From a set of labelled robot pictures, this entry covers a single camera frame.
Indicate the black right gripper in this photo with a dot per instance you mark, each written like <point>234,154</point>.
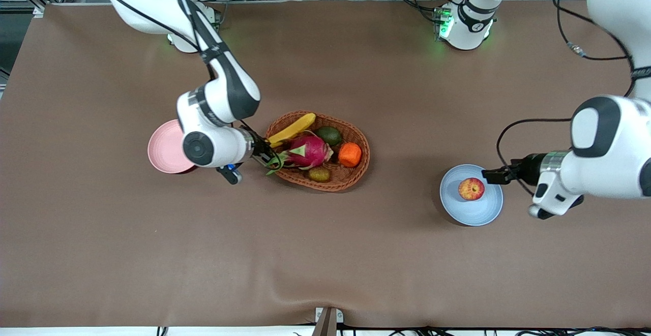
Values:
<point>261,150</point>

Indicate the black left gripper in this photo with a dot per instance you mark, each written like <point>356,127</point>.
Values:
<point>527,169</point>

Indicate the yellow banana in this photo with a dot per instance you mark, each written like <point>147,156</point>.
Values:
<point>295,128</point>

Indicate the red apple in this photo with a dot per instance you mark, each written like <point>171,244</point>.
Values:
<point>471,189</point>

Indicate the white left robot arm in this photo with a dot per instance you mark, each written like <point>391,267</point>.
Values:
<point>610,138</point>

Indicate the pink dragon fruit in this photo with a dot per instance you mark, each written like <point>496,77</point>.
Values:
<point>310,152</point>

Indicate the blue plate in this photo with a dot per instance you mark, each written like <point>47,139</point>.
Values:
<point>473,214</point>

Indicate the brown kiwi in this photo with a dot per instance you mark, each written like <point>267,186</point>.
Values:
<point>320,174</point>

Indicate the green avocado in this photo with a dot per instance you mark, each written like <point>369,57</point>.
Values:
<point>329,135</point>

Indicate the orange fruit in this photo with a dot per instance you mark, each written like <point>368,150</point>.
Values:
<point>350,155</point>

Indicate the brown wicker basket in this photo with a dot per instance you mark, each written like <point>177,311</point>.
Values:
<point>356,173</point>

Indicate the pink plate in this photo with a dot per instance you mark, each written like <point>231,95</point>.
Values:
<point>163,148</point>

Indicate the brown table cover cloth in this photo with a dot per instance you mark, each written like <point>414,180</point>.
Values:
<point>325,254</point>

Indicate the metal camera bracket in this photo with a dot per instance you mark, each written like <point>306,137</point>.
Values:
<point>327,322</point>

